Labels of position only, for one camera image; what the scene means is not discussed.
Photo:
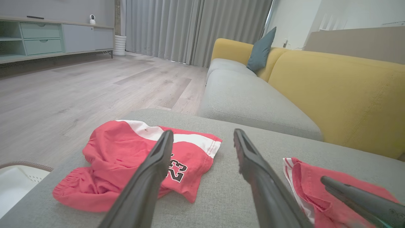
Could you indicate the black remote control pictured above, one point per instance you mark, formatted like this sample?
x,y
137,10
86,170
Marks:
x,y
35,17

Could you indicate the teal throw pillow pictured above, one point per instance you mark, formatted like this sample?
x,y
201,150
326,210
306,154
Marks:
x,y
261,50

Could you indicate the grey TV cabinet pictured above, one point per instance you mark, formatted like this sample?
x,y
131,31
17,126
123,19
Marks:
x,y
76,38

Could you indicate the red white-striped shorts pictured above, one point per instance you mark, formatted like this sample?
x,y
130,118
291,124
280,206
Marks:
x,y
110,158

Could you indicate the yellow sofa back cushion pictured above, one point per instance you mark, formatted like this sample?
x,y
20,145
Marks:
x,y
348,101
231,50

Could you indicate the white security camera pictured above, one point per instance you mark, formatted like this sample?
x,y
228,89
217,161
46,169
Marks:
x,y
92,19

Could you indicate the white laundry basket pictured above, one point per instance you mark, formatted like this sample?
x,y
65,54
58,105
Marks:
x,y
15,183

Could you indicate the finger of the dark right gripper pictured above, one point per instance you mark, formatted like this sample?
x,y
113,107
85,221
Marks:
x,y
364,212
373,201

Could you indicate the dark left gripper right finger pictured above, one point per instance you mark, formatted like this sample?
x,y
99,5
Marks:
x,y
265,190

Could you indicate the beige board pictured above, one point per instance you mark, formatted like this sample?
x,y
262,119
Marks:
x,y
364,44

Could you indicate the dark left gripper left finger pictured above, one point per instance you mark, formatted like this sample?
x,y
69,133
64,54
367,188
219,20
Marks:
x,y
148,183

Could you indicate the white ribbed cylinder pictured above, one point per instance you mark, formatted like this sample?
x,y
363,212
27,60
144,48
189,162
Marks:
x,y
120,46

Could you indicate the red Bulls 23 jersey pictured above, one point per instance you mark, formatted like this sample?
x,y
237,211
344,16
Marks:
x,y
316,186

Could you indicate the grey sofa chaise cushion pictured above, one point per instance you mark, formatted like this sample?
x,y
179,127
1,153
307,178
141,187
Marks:
x,y
208,190

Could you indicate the grey sofa seat cushion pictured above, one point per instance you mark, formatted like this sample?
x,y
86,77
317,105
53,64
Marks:
x,y
253,104
226,65

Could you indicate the grey pleated curtain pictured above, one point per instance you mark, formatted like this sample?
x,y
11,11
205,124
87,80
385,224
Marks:
x,y
190,28

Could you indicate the white wall plug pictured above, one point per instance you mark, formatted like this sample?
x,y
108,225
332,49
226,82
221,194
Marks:
x,y
285,42

